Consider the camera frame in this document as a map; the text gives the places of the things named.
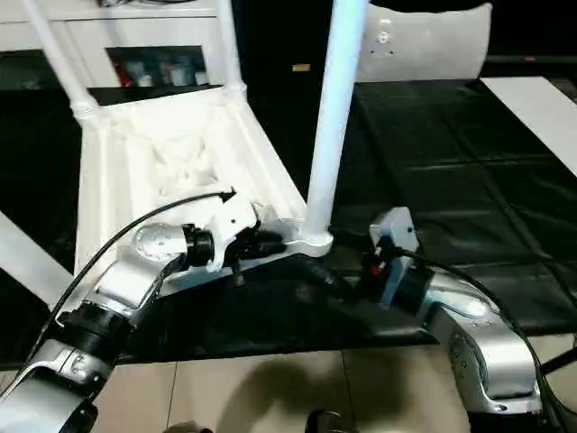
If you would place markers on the grey cushion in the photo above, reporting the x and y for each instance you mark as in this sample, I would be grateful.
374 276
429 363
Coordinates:
433 45

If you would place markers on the black flat monitor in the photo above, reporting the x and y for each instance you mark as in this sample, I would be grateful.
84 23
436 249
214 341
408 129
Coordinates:
532 61

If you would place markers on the white cabinet with glass doors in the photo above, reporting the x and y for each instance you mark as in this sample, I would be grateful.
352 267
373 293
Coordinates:
81 36

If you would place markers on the white plastic table leg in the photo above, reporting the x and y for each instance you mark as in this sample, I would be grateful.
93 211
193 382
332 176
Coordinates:
230 45
58 58
333 113
31 261

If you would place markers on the black mat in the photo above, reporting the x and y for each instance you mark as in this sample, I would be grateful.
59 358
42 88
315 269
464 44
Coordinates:
451 158

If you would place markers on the white flat board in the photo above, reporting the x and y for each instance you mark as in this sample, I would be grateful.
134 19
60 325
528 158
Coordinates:
532 113

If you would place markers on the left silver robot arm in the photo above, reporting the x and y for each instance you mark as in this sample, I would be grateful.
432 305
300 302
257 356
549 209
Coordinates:
126 279

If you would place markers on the red item behind glass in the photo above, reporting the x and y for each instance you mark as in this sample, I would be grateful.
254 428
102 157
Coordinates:
121 72

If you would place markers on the white plastic table top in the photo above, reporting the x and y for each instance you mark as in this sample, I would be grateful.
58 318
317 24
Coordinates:
180 149

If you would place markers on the black floor stand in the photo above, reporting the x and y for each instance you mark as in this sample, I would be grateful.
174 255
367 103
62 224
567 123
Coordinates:
559 361

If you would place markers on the small brown label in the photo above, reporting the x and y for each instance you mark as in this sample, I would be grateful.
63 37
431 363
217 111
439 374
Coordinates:
301 67

